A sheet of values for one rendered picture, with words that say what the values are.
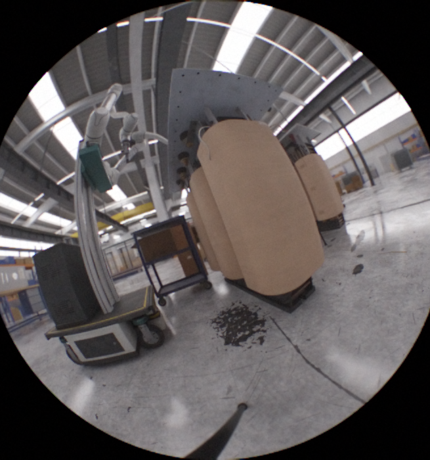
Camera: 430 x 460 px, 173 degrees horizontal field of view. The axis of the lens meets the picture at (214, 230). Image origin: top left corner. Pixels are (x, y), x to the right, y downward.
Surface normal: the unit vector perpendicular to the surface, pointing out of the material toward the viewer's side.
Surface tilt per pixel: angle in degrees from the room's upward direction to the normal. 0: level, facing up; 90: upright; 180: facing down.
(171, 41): 180
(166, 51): 180
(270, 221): 90
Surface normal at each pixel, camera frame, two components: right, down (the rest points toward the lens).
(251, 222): -0.56, 0.18
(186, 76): 0.35, 0.94
